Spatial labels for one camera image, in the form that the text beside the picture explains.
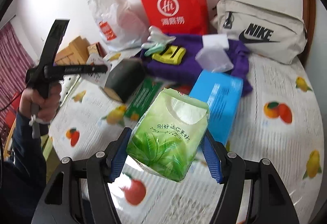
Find printed cardboard box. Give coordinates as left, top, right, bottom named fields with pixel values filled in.
left=87, top=42, right=106, bottom=61

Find person's left hand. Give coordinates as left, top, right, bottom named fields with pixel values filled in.
left=20, top=84, right=62, bottom=125

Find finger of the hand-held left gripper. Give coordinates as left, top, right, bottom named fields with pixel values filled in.
left=61, top=64, right=108, bottom=76

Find black cable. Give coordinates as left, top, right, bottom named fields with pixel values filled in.
left=0, top=87, right=27, bottom=113

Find red striped curtain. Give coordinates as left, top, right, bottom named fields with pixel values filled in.
left=0, top=22, right=34, bottom=125

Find yellow black sports sock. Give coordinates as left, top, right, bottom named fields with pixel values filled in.
left=151, top=45, right=186, bottom=65

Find dark green box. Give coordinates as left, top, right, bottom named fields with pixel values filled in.
left=104, top=58, right=147, bottom=102

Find beige waist bag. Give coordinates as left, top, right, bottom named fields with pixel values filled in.
left=211, top=0, right=308, bottom=65

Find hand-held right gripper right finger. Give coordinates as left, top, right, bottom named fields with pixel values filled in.
left=200, top=132, right=300, bottom=224

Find white plastic bag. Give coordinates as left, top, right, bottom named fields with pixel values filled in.
left=87, top=0, right=150, bottom=52

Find purple towel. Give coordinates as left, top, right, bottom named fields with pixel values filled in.
left=139, top=32, right=253, bottom=98

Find person's left forearm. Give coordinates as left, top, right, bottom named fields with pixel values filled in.
left=0, top=112, right=48, bottom=217

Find green tissue pack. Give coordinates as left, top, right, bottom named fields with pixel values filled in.
left=126, top=87, right=210, bottom=183

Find blue tissue pack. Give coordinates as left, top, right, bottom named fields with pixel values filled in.
left=188, top=69, right=244, bottom=146

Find wooden headboard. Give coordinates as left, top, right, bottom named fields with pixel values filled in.
left=301, top=0, right=318, bottom=66

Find fruit print bed sheet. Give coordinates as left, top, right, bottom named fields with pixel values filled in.
left=48, top=43, right=325, bottom=224

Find pair of white green gloves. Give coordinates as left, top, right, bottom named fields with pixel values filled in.
left=141, top=26, right=177, bottom=56

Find green flat packet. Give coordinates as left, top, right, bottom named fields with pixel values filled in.
left=125, top=78, right=168, bottom=120

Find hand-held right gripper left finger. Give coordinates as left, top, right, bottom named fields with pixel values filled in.
left=31, top=127, right=133, bottom=224

